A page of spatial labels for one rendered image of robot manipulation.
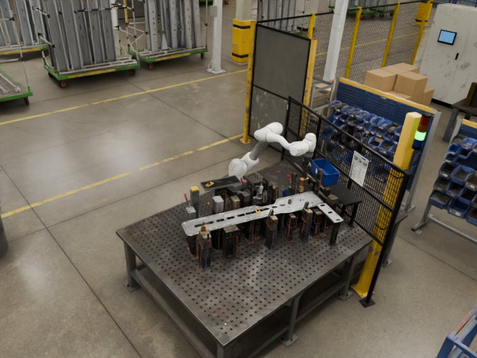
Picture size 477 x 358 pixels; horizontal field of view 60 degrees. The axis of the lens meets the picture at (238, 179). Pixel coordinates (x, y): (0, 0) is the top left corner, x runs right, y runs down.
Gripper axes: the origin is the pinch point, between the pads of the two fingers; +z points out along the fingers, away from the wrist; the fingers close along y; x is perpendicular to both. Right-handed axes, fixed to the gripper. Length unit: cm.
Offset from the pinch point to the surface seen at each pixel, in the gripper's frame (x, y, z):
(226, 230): -86, 18, 26
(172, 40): 126, -806, 77
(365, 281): 58, 53, 111
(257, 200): -37, -19, 32
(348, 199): 42, 19, 26
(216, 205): -83, -12, 21
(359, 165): 54, 11, -4
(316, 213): 4.5, 21.2, 31.1
